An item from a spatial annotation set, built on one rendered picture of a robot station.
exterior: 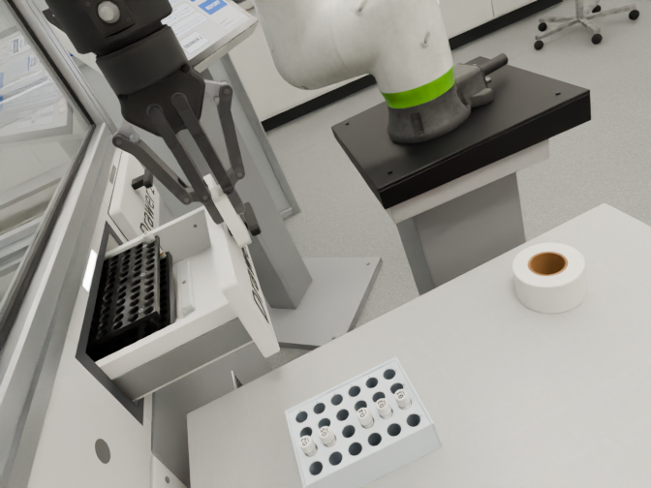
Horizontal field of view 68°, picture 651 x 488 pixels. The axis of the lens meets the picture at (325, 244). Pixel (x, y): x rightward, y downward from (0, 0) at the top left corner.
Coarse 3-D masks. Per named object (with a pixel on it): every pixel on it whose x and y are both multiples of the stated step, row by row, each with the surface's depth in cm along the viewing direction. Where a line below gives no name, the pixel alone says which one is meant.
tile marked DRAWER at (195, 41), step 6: (186, 36) 126; (192, 36) 127; (198, 36) 128; (180, 42) 124; (186, 42) 125; (192, 42) 126; (198, 42) 127; (204, 42) 128; (186, 48) 124; (192, 48) 125; (198, 48) 126
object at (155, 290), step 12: (156, 240) 64; (144, 252) 63; (156, 252) 61; (144, 264) 60; (156, 264) 59; (144, 276) 57; (156, 276) 56; (144, 288) 55; (156, 288) 54; (144, 300) 53; (156, 300) 52; (144, 312) 52; (156, 312) 51
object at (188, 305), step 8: (184, 264) 67; (184, 272) 65; (184, 280) 64; (192, 280) 65; (184, 288) 62; (192, 288) 63; (184, 296) 61; (192, 296) 61; (184, 304) 59; (192, 304) 59; (184, 312) 59
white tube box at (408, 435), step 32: (352, 384) 47; (384, 384) 46; (288, 416) 47; (320, 416) 46; (352, 416) 45; (416, 416) 43; (320, 448) 43; (352, 448) 43; (384, 448) 41; (416, 448) 42; (320, 480) 41; (352, 480) 42
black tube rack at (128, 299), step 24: (120, 264) 62; (168, 264) 64; (120, 288) 57; (168, 288) 59; (96, 312) 55; (120, 312) 54; (168, 312) 55; (96, 336) 51; (120, 336) 55; (144, 336) 53; (96, 360) 52
